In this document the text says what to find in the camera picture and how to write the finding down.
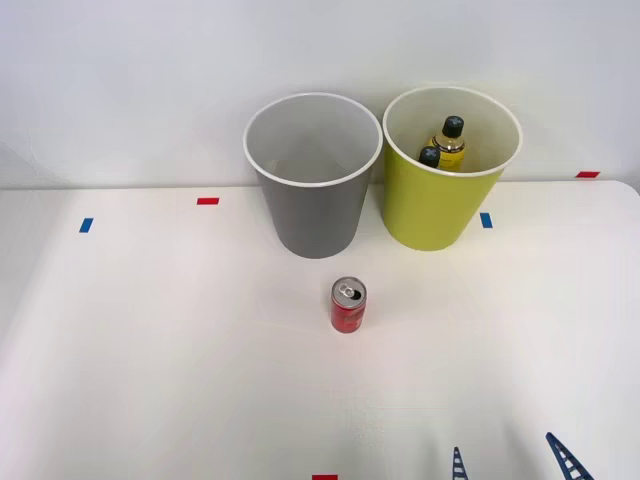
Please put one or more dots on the grey plastic waste bin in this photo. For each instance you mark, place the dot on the grey plastic waste bin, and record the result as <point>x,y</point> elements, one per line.
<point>312,215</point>

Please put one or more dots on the yellow-green plastic waste bin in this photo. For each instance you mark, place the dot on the yellow-green plastic waste bin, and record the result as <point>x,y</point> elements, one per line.
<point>425,210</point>

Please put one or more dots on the red drink can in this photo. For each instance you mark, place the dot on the red drink can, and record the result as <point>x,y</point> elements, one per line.
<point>347,315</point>

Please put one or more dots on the yellow bottle with black cap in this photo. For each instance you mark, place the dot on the yellow bottle with black cap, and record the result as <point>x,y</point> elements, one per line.
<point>429,156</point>
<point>450,147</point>

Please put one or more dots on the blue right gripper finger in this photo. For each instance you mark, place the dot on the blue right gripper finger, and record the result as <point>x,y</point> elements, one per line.
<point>570,462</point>
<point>459,467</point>

